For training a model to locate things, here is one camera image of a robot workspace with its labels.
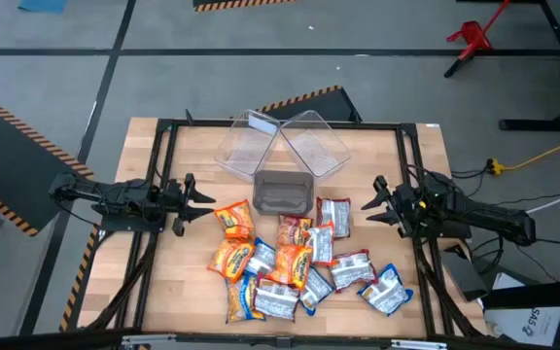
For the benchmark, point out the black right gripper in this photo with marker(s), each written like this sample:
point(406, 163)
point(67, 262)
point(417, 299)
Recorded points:
point(405, 209)

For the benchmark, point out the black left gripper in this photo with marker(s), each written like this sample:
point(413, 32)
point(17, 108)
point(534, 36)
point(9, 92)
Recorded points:
point(179, 201)

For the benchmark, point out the orange Maruchan ramen packet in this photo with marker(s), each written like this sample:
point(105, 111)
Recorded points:
point(230, 258)
point(292, 265)
point(235, 220)

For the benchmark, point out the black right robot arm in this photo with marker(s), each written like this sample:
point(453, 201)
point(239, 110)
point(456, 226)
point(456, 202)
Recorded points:
point(484, 214)

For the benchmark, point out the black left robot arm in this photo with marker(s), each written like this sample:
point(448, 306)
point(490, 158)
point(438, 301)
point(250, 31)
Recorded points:
point(115, 194)

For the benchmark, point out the grey plastic bin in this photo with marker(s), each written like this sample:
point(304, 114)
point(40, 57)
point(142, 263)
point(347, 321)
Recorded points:
point(282, 194)

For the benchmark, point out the black flat box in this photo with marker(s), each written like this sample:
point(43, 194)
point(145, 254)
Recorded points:
point(462, 272)

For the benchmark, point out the black hazard striped floor mat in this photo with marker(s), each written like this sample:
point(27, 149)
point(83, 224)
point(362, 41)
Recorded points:
point(221, 3)
point(328, 107)
point(12, 160)

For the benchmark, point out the hazard striped floor strip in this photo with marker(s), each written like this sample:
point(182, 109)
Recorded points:
point(83, 272)

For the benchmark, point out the black metal beam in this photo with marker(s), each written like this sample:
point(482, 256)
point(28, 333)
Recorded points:
point(537, 293)

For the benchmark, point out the white printed box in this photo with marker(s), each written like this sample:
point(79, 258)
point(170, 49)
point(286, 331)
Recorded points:
point(528, 316)

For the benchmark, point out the red metal clamp stand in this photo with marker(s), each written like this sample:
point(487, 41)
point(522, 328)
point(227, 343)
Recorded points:
point(469, 36)

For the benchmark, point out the black metal stand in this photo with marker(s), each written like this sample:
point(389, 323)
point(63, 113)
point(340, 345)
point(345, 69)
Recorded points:
point(559, 34)

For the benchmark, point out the blue floor mat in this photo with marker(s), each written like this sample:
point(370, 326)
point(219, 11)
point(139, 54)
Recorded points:
point(42, 5)

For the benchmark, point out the black aluminium frame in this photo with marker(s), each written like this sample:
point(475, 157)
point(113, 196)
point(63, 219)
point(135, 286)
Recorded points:
point(202, 123)

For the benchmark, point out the silver metal bracket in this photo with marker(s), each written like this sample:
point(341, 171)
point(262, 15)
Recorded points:
point(418, 344)
point(149, 339)

